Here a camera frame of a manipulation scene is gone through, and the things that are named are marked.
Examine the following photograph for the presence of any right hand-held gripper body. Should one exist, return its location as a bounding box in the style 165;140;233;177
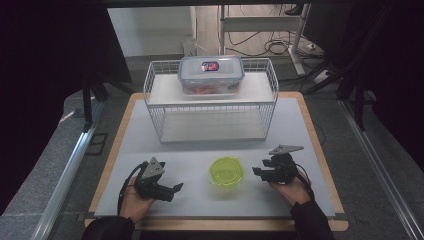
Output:
263;145;304;184

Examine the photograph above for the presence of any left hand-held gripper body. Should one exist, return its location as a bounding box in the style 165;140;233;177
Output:
134;157;166;200

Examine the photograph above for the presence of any white wire shelf rack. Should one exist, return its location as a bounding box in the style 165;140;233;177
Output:
143;57;280;144

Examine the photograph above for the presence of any clear lidded food container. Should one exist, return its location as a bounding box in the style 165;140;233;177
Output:
177;55;245;96

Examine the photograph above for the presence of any person's right hand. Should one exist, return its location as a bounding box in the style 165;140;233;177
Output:
270;171;313;207

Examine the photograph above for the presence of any person's left hand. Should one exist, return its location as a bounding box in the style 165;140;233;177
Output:
119;178;155;224

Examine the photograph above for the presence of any black metal stand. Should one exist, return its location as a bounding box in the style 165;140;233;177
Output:
81;78;109;133

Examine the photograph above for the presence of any white power strip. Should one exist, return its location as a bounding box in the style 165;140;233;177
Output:
312;69;332;84

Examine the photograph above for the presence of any white panel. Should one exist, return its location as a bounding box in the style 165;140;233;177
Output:
107;6;198;58

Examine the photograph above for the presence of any black curtain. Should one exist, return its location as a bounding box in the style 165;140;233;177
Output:
336;0;424;173
0;0;133;214

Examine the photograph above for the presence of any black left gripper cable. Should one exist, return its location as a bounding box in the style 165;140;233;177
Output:
117;162;148;214

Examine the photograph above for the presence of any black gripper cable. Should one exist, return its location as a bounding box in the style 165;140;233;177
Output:
294;163;316;201
117;162;148;214

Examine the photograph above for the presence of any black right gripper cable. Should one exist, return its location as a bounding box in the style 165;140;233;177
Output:
294;163;316;201

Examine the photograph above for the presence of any aluminium rail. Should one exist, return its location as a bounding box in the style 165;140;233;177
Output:
31;99;104;240
338;99;424;240

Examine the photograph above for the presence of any black floor cable bundle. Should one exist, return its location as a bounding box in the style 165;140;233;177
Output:
226;31;293;58

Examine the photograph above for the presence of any white desk frame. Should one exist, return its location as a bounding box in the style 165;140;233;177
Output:
218;3;313;77

